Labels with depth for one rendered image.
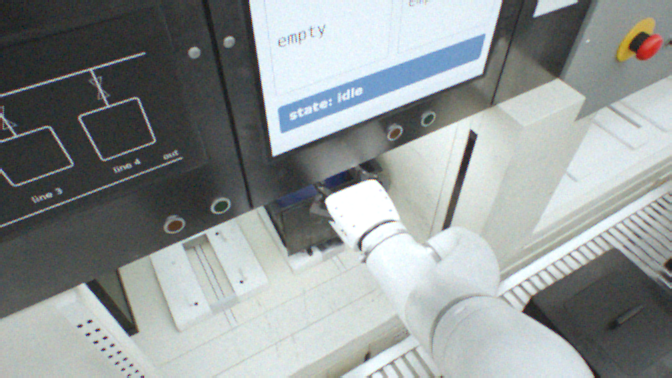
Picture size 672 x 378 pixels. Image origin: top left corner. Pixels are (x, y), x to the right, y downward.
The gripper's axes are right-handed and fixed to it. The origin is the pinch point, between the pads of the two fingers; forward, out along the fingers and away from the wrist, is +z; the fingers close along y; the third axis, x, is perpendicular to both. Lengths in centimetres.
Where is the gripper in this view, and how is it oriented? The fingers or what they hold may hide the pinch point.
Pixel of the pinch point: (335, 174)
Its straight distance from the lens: 83.9
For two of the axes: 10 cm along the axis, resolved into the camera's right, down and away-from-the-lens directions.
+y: 8.9, -3.5, 2.9
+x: 0.0, -6.4, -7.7
